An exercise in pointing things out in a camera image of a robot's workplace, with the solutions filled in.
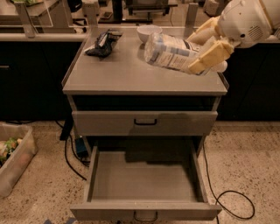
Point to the food items in bin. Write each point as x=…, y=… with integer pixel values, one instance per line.
x=7, y=147

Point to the clear plastic storage bin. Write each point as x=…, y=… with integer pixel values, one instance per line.
x=14, y=167

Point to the dark blue snack bag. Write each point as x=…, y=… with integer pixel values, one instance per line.
x=104, y=44

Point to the closed upper drawer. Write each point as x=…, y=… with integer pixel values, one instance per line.
x=144, y=123

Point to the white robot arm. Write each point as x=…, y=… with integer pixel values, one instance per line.
x=242, y=23

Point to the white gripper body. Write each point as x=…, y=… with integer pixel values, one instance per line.
x=243, y=24

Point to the blue labelled plastic bottle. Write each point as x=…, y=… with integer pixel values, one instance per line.
x=166, y=51

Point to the blue power adapter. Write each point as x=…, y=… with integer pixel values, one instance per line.
x=81, y=149

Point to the grey metal drawer cabinet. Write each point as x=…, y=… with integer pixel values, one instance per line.
x=125, y=82

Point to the open middle drawer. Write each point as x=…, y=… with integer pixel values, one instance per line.
x=145, y=186

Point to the white ceramic bowl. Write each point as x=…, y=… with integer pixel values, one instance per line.
x=144, y=31

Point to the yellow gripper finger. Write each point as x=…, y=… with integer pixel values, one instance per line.
x=206, y=31
x=212, y=53

